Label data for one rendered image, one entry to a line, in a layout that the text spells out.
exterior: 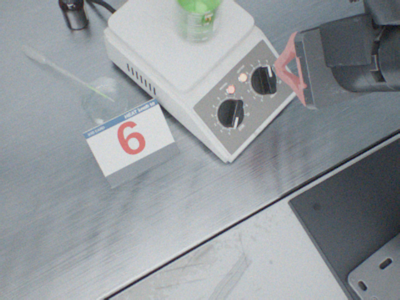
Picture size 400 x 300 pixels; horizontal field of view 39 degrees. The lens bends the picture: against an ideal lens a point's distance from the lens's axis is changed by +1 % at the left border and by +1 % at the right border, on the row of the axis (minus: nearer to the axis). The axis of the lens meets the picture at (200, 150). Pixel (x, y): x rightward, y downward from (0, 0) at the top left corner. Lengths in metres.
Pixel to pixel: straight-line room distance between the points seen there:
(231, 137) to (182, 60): 0.10
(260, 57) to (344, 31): 0.20
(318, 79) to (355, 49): 0.04
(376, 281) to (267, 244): 0.12
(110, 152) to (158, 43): 0.13
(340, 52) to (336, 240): 0.25
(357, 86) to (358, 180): 0.20
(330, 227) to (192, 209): 0.16
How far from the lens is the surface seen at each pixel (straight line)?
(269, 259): 0.63
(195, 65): 0.59
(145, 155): 0.65
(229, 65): 0.62
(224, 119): 0.61
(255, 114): 0.63
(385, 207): 0.66
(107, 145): 0.63
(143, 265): 0.63
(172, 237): 0.63
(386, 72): 0.44
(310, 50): 0.47
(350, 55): 0.45
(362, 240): 0.64
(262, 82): 0.63
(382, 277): 0.63
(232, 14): 0.63
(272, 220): 0.64
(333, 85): 0.49
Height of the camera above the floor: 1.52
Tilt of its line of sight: 73 degrees down
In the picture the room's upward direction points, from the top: 9 degrees clockwise
